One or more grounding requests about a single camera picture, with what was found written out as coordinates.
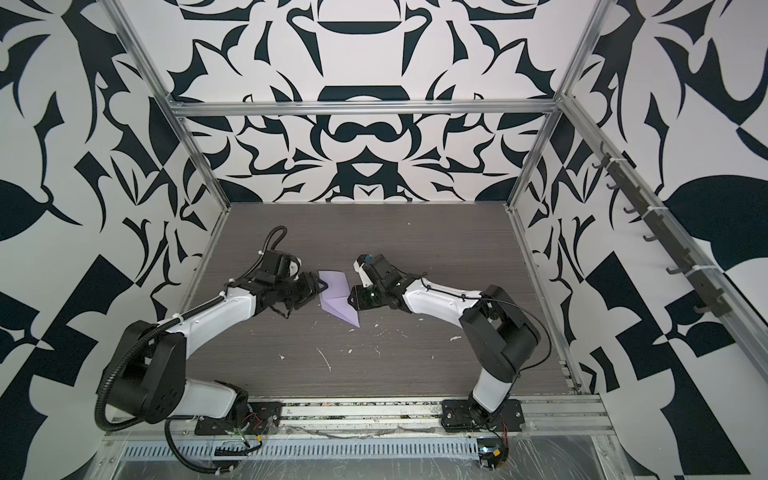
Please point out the lilac square paper sheet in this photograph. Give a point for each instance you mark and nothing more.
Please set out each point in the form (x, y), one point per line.
(334, 299)

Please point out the small green circuit board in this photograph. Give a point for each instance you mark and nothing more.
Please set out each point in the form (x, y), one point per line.
(492, 453)

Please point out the aluminium frame corner post left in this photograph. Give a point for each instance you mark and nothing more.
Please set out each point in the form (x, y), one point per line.
(143, 147)

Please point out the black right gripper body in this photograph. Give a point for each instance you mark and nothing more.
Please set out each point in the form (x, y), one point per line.
(386, 291)

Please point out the aluminium frame corner post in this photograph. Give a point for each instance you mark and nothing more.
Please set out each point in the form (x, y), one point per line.
(584, 48)
(143, 147)

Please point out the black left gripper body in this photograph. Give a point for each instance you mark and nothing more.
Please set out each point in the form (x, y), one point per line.
(285, 288)

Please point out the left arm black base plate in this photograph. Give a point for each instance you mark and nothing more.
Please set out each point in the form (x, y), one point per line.
(252, 418)

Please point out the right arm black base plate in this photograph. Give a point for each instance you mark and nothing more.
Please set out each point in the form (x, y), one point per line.
(466, 415)

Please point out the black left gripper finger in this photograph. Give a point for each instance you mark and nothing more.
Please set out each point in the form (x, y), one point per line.
(294, 302)
(315, 284)

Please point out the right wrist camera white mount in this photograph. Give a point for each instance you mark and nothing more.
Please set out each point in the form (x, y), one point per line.
(359, 268)

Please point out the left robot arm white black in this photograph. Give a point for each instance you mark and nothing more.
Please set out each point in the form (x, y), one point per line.
(146, 380)

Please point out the hook rail on right wall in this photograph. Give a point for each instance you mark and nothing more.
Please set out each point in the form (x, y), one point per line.
(666, 230)

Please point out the white slotted cable duct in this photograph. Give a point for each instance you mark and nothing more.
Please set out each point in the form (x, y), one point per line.
(335, 449)

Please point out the aluminium horizontal back bar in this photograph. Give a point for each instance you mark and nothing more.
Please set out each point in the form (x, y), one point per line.
(187, 109)

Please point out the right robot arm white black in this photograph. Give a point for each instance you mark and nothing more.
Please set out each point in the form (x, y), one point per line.
(501, 333)

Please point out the aluminium frame corner post right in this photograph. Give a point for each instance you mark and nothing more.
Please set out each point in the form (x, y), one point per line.
(584, 48)

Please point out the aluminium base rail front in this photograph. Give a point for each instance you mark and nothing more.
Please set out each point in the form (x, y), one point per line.
(416, 417)

